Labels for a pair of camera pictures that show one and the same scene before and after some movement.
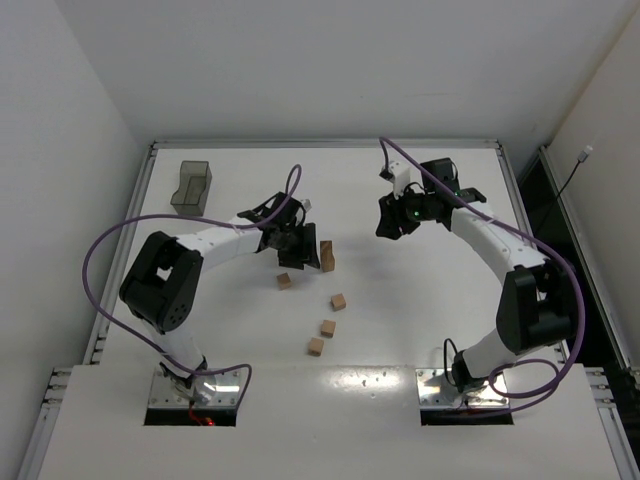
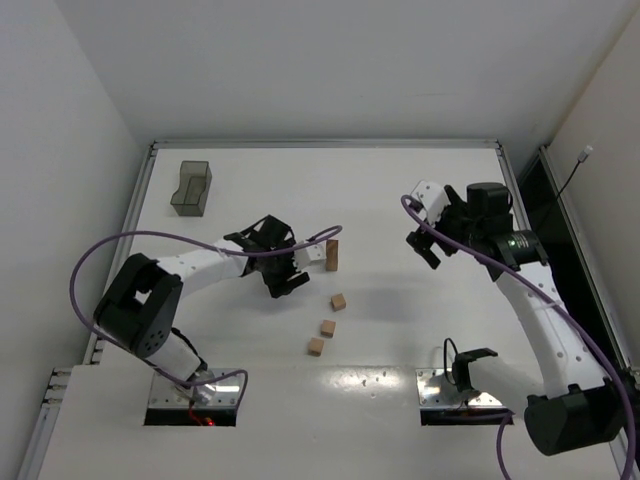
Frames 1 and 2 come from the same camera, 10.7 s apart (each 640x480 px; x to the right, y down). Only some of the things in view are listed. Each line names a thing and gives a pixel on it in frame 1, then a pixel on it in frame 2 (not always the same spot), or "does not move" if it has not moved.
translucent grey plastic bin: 194,185 does not move
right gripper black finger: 408,227 to 420,239
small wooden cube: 338,302 does not move
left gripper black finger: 310,245 to 294,282
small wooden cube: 315,346 does not move
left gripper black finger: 291,258 to 277,289
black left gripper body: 295,245 to 279,270
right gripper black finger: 388,226 to 427,253
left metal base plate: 229,387 does not move
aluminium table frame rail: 324,143 does not move
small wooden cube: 327,328 does not move
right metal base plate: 434,391 does not move
